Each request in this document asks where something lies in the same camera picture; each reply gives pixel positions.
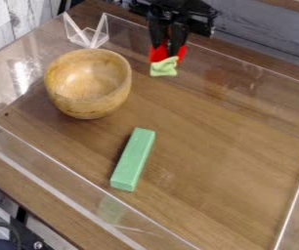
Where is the black clamp with cable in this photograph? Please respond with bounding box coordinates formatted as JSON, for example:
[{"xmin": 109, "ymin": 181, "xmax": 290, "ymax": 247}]
[{"xmin": 0, "ymin": 213, "xmax": 54, "ymax": 250}]

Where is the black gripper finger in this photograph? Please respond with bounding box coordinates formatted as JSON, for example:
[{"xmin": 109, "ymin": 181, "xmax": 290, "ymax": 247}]
[
  {"xmin": 147, "ymin": 14, "xmax": 167, "ymax": 48},
  {"xmin": 166, "ymin": 22, "xmax": 189, "ymax": 59}
]

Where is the green rectangular block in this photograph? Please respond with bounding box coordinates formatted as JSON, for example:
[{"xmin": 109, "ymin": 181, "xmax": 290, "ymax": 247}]
[{"xmin": 110, "ymin": 128, "xmax": 154, "ymax": 191}]

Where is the wooden bowl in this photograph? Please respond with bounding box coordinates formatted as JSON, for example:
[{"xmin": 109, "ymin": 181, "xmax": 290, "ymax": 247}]
[{"xmin": 43, "ymin": 49, "xmax": 131, "ymax": 119}]

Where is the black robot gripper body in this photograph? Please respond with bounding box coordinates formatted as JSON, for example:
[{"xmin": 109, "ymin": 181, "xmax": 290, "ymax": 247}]
[{"xmin": 129, "ymin": 0, "xmax": 219, "ymax": 37}]

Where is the red plush strawberry toy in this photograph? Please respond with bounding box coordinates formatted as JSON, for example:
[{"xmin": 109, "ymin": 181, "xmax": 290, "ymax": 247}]
[{"xmin": 149, "ymin": 42, "xmax": 186, "ymax": 77}]

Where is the clear acrylic corner bracket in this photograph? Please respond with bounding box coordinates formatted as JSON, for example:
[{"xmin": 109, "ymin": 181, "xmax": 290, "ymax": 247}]
[{"xmin": 62, "ymin": 13, "xmax": 109, "ymax": 49}]

